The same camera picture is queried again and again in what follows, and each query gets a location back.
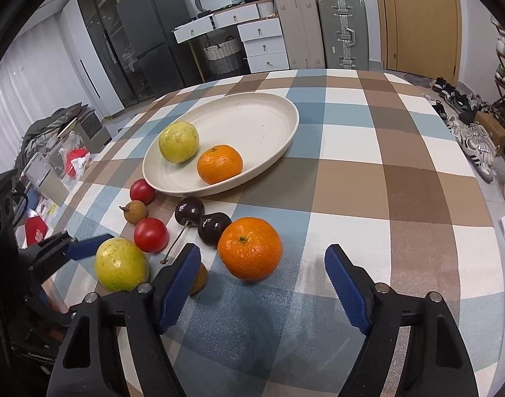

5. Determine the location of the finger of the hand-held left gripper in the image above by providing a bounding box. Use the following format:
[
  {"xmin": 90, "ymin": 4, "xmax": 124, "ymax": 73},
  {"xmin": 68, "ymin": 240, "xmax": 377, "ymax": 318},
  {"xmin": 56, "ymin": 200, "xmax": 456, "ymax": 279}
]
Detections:
[
  {"xmin": 20, "ymin": 231, "xmax": 115, "ymax": 284},
  {"xmin": 26, "ymin": 287, "xmax": 76, "ymax": 328}
]

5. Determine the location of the grey jacket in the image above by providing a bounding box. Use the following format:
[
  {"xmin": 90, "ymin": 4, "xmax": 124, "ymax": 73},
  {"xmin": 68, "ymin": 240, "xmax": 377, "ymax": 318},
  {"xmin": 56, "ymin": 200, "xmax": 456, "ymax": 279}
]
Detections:
[{"xmin": 21, "ymin": 103, "xmax": 98, "ymax": 154}]

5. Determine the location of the large yellow passion fruit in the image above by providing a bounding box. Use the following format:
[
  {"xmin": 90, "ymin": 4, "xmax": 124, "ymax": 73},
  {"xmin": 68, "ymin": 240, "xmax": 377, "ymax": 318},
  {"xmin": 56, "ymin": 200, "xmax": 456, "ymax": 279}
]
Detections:
[{"xmin": 159, "ymin": 121, "xmax": 200, "ymax": 163}]

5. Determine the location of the wooden door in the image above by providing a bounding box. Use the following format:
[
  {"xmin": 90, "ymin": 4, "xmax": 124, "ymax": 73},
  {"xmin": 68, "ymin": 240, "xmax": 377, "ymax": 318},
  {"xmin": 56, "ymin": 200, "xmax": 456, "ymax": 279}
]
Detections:
[{"xmin": 372, "ymin": 0, "xmax": 462, "ymax": 85}]

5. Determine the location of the dark red cherry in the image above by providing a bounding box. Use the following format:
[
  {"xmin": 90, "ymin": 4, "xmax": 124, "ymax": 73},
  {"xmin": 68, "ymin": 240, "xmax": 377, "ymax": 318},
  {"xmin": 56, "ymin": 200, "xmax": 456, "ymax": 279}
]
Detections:
[
  {"xmin": 160, "ymin": 197, "xmax": 206, "ymax": 266},
  {"xmin": 198, "ymin": 212, "xmax": 232, "ymax": 246}
]

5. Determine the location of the cream oval plate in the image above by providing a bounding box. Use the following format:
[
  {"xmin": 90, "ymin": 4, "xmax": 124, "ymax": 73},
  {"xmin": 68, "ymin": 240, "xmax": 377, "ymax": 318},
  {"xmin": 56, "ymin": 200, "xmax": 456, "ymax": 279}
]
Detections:
[{"xmin": 142, "ymin": 92, "xmax": 300, "ymax": 198}]

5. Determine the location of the orange mandarin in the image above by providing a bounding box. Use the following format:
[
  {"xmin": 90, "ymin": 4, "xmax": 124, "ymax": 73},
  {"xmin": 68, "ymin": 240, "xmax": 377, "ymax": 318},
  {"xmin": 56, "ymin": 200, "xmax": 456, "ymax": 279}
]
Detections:
[
  {"xmin": 217, "ymin": 217, "xmax": 283, "ymax": 281},
  {"xmin": 197, "ymin": 145, "xmax": 244, "ymax": 185}
]

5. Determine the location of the pile of shoes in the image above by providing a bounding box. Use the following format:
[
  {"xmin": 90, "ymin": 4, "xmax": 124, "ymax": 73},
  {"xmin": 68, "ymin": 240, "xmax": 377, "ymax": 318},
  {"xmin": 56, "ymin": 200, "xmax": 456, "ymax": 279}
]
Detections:
[{"xmin": 422, "ymin": 75, "xmax": 498, "ymax": 183}]

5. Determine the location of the red tomato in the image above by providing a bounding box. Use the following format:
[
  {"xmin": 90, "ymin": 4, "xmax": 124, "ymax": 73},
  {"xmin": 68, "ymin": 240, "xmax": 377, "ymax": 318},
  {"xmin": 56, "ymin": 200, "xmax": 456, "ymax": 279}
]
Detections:
[
  {"xmin": 129, "ymin": 179, "xmax": 156, "ymax": 205},
  {"xmin": 133, "ymin": 217, "xmax": 169, "ymax": 253}
]

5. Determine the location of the white drawer cabinet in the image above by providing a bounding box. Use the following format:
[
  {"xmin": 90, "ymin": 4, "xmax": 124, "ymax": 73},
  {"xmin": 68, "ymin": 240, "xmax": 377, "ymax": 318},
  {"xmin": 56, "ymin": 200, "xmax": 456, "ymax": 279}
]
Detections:
[{"xmin": 172, "ymin": 2, "xmax": 290, "ymax": 73}]

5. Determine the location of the dark grey fridge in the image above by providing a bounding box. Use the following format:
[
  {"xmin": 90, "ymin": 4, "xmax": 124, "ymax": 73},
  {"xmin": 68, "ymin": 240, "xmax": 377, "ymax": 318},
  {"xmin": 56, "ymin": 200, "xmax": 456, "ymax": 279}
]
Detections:
[{"xmin": 116, "ymin": 0, "xmax": 204, "ymax": 104}]

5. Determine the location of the beige suitcase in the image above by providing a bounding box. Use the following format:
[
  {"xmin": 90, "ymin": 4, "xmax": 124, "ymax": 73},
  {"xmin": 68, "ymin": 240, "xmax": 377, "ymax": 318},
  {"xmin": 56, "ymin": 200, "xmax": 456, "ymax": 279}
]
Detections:
[{"xmin": 274, "ymin": 0, "xmax": 325, "ymax": 70}]

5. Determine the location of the yellow-green passion fruit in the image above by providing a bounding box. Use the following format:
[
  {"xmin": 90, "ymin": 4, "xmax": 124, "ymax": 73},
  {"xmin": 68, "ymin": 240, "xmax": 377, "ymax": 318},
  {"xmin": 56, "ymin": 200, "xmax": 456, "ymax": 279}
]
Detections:
[{"xmin": 95, "ymin": 238, "xmax": 149, "ymax": 292}]

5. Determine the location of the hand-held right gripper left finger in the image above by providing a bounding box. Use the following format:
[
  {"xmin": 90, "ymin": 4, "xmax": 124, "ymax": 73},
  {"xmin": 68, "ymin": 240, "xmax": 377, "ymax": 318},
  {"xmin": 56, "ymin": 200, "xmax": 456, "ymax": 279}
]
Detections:
[{"xmin": 46, "ymin": 243, "xmax": 204, "ymax": 397}]

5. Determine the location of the white curtain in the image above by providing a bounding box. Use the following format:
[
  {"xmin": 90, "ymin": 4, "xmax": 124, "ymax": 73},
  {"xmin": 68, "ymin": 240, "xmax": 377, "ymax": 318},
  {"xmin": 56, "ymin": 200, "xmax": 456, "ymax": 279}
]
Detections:
[{"xmin": 0, "ymin": 8, "xmax": 83, "ymax": 170}]

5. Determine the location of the brown kiwi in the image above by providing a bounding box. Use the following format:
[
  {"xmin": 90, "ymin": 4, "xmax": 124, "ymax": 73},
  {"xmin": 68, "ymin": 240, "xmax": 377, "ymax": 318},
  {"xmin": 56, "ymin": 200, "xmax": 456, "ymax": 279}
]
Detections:
[{"xmin": 188, "ymin": 261, "xmax": 209, "ymax": 296}]

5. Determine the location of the brown box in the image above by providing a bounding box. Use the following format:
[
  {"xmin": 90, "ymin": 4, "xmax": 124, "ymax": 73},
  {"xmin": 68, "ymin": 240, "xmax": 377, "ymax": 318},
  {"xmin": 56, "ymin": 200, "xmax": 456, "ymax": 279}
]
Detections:
[{"xmin": 475, "ymin": 111, "xmax": 505, "ymax": 157}]

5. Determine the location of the red and white plastic bag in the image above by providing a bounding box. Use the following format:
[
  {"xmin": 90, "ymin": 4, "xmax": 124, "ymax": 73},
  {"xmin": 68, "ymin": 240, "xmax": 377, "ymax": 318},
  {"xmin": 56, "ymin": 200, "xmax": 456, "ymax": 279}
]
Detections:
[{"xmin": 59, "ymin": 131, "xmax": 92, "ymax": 180}]

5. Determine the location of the brown longan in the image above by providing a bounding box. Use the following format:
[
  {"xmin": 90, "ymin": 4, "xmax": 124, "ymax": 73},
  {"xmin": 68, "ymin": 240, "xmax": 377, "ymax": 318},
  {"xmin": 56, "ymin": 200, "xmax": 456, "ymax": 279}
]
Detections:
[{"xmin": 119, "ymin": 200, "xmax": 148, "ymax": 225}]

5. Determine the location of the woven basket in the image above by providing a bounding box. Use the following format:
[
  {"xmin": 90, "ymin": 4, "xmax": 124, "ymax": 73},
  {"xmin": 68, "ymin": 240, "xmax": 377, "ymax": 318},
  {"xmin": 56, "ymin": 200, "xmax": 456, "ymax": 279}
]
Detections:
[{"xmin": 202, "ymin": 35, "xmax": 246, "ymax": 76}]

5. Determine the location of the grey metal suitcase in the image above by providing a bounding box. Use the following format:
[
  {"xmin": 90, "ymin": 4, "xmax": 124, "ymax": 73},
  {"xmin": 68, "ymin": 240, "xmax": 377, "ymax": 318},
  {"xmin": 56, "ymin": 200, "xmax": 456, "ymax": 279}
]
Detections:
[{"xmin": 317, "ymin": 0, "xmax": 370, "ymax": 71}]

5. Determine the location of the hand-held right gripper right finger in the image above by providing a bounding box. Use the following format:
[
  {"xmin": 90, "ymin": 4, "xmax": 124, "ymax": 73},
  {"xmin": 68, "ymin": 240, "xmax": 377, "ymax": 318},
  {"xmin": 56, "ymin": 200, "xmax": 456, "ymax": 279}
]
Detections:
[{"xmin": 324, "ymin": 243, "xmax": 481, "ymax": 397}]

